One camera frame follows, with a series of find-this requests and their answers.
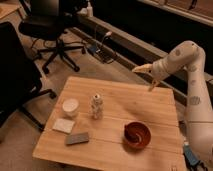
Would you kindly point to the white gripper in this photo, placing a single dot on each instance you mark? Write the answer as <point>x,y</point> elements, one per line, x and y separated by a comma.
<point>161,69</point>

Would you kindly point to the clear labelled plastic bottle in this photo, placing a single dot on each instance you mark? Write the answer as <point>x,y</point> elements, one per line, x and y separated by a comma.
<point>97,106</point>

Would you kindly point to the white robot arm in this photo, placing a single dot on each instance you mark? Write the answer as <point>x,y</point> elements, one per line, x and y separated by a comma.
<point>199,111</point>

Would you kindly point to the white spray bottle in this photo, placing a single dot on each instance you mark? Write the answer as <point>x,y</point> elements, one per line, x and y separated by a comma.
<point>89,9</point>

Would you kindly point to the red bowl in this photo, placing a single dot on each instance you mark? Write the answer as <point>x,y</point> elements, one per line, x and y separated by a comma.
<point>137,135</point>

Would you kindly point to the wooden table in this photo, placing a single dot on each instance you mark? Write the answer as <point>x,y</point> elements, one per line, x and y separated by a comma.
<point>122,103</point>

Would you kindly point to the white cup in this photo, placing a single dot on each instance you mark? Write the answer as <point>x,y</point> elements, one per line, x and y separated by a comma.
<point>70,107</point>

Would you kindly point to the blue box on floor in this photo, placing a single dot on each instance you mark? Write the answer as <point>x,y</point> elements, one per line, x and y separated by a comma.
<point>191,159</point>

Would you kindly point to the white square sponge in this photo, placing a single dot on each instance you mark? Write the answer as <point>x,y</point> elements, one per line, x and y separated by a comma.
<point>63,125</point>

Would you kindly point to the grey rectangular block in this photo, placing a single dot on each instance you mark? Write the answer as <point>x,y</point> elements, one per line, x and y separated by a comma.
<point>77,138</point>

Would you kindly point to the black office chair rear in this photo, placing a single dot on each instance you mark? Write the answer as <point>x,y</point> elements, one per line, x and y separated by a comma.
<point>47,20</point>

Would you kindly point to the black office chair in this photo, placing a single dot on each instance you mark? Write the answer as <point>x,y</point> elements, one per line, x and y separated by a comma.
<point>47,20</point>
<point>20,79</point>

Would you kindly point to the black office chair left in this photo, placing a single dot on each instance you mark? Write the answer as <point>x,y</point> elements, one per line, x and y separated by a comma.
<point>20,79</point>

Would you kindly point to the power strip with cables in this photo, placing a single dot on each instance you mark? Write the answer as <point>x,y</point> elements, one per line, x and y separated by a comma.
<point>99,53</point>

